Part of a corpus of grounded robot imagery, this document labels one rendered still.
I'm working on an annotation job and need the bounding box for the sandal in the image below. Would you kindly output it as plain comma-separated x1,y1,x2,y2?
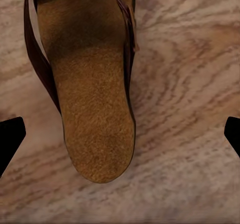
24,0,140,184

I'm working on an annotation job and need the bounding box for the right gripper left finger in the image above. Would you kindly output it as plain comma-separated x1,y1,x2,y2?
0,117,26,177

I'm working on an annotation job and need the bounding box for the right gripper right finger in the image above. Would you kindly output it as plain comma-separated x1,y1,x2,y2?
224,116,240,157

